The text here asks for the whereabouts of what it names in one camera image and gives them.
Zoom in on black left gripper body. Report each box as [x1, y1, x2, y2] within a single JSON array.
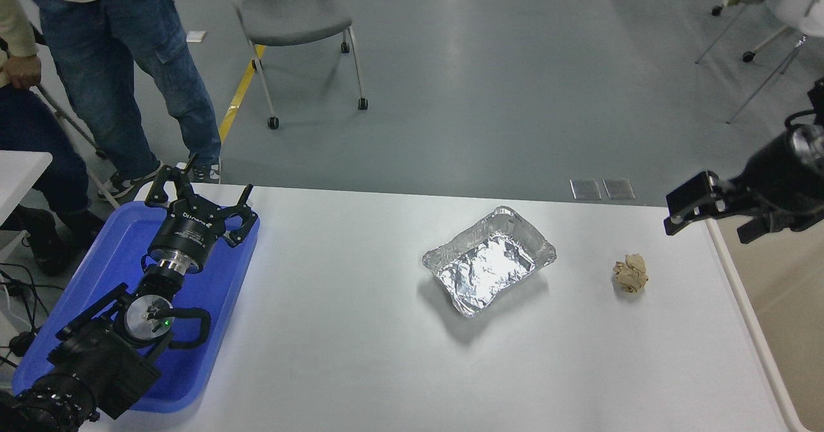
[[149, 204, 227, 273]]

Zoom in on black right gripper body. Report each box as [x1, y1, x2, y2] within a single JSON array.
[[729, 131, 824, 227]]

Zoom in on seated person's hand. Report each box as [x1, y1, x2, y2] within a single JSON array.
[[4, 55, 43, 91]]

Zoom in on large pale bin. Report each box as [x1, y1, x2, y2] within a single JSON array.
[[705, 216, 824, 432]]

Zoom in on metal floor plate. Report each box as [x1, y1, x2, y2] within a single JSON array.
[[603, 178, 637, 201], [570, 178, 602, 201]]

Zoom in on blue plastic tray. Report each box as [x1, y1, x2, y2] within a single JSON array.
[[12, 200, 261, 415]]

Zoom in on crumpled tan paper ball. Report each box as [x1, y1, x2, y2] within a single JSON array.
[[612, 254, 649, 294]]

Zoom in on metal-legged wheeled chair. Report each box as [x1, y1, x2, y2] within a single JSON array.
[[32, 84, 122, 211]]

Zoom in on standing person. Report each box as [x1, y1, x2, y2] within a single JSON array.
[[24, 0, 223, 202]]

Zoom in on seated person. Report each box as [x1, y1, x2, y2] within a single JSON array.
[[0, 0, 108, 277]]

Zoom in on small white side table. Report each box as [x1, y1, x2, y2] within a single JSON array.
[[0, 150, 53, 262]]

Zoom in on white wheeled chair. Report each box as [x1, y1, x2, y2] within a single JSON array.
[[695, 0, 824, 124]]

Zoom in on grey wheeled chair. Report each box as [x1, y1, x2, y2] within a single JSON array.
[[222, 0, 369, 130]]

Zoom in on silver foil tray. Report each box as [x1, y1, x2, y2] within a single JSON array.
[[422, 205, 557, 319]]

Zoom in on black floor cables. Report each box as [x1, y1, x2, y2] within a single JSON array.
[[0, 262, 51, 371]]

